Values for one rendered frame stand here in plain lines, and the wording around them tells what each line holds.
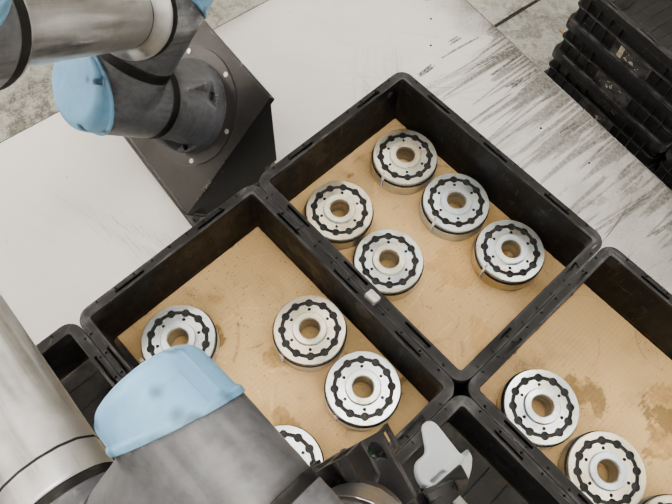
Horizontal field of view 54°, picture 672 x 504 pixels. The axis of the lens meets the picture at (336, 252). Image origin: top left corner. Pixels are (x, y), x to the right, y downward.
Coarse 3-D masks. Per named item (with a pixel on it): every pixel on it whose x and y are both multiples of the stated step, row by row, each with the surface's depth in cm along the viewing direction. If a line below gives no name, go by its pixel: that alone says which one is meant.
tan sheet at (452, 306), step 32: (384, 128) 108; (352, 160) 106; (384, 192) 103; (384, 224) 101; (416, 224) 101; (352, 256) 99; (448, 256) 99; (512, 256) 99; (416, 288) 97; (448, 288) 97; (480, 288) 97; (416, 320) 95; (448, 320) 95; (480, 320) 95; (448, 352) 93
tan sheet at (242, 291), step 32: (224, 256) 98; (256, 256) 98; (192, 288) 96; (224, 288) 96; (256, 288) 96; (288, 288) 96; (224, 320) 94; (256, 320) 94; (224, 352) 92; (256, 352) 92; (256, 384) 90; (288, 384) 91; (320, 384) 91; (288, 416) 89; (320, 416) 89
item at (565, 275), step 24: (432, 96) 99; (336, 120) 97; (456, 120) 97; (312, 144) 95; (480, 144) 96; (576, 216) 91; (600, 240) 90; (576, 264) 89; (552, 288) 87; (528, 312) 85; (504, 336) 85; (480, 360) 82; (456, 384) 83
